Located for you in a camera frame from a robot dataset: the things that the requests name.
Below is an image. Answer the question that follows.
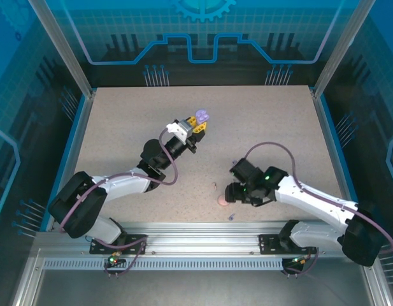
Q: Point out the blue table edge strip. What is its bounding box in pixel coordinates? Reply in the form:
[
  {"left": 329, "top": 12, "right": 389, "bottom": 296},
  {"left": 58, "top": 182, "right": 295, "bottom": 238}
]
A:
[
  {"left": 39, "top": 94, "right": 90, "bottom": 232},
  {"left": 317, "top": 94, "right": 368, "bottom": 232}
]

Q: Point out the small circuit board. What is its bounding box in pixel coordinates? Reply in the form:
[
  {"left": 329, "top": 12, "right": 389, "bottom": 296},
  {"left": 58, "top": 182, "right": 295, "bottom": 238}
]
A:
[
  {"left": 103, "top": 251, "right": 127, "bottom": 269},
  {"left": 283, "top": 254, "right": 313, "bottom": 269}
]

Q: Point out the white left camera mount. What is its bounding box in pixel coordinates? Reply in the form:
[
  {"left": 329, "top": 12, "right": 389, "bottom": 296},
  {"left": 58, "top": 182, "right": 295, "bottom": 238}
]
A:
[{"left": 166, "top": 120, "right": 187, "bottom": 141}]

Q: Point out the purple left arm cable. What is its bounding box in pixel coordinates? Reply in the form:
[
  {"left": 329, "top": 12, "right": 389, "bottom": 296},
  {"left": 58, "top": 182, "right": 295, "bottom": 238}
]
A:
[{"left": 58, "top": 127, "right": 181, "bottom": 279}]

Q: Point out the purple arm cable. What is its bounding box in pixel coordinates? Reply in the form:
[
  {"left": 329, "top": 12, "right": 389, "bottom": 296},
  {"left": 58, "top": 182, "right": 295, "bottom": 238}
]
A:
[
  {"left": 58, "top": 127, "right": 181, "bottom": 279},
  {"left": 243, "top": 142, "right": 393, "bottom": 278}
]

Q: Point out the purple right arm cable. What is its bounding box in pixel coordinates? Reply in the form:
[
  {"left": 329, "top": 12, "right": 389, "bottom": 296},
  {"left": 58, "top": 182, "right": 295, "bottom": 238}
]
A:
[{"left": 243, "top": 142, "right": 393, "bottom": 278}]

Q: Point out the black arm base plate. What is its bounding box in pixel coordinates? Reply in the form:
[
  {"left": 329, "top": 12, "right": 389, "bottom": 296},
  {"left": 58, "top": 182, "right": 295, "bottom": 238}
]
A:
[
  {"left": 259, "top": 234, "right": 318, "bottom": 256},
  {"left": 89, "top": 234, "right": 149, "bottom": 256}
]

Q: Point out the aluminium frame rail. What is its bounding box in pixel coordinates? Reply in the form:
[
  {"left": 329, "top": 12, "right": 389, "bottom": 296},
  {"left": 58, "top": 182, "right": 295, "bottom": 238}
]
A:
[{"left": 33, "top": 221, "right": 377, "bottom": 259}]

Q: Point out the slotted metal cable duct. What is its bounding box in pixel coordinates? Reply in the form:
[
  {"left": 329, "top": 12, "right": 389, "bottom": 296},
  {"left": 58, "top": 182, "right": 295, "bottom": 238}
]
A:
[{"left": 42, "top": 258, "right": 285, "bottom": 272}]

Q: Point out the aluminium frame post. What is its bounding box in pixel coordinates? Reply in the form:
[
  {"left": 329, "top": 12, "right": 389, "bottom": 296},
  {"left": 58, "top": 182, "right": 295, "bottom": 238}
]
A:
[
  {"left": 312, "top": 0, "right": 377, "bottom": 98},
  {"left": 27, "top": 0, "right": 97, "bottom": 98}
]

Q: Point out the aluminium side rail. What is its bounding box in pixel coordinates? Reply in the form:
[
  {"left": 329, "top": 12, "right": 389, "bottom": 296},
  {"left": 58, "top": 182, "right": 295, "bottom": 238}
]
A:
[
  {"left": 363, "top": 258, "right": 393, "bottom": 306},
  {"left": 10, "top": 248, "right": 46, "bottom": 306}
]

